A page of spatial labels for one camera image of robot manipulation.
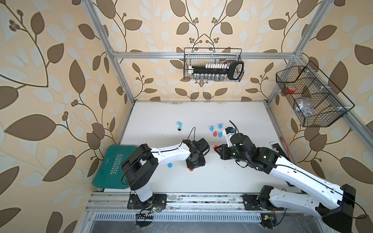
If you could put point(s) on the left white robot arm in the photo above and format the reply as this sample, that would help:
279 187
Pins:
142 163

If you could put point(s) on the green plastic tool case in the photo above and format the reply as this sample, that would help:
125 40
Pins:
110 174

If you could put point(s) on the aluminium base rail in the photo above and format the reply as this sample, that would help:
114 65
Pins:
180 207

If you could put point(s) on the small circuit board left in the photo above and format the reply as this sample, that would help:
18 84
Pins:
145 217

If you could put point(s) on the clear plastic bag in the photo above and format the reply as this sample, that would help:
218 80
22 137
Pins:
304 107

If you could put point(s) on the black wire basket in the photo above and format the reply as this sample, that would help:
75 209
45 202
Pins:
200 56
329 101

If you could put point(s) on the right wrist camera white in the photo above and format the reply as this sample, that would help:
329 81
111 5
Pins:
228 133

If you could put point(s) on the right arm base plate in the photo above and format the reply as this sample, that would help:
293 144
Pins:
253 203

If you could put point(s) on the black wire basket right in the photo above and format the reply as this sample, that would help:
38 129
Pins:
329 101

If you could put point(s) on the small circuit board right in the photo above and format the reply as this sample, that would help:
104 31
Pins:
268 221

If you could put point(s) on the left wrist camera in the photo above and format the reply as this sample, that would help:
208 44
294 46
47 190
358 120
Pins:
203 147

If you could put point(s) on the small circuit board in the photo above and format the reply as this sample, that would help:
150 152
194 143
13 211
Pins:
145 217
268 221

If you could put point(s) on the black wire basket back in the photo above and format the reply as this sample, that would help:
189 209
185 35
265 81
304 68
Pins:
200 56

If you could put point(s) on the socket rail tool black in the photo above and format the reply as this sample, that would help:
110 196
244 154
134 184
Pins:
219 72

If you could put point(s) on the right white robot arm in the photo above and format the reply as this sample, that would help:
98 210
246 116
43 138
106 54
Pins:
331 203

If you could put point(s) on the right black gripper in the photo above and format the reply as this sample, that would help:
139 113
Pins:
223 152

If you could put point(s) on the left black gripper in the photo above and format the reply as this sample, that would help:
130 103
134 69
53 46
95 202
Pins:
202 162

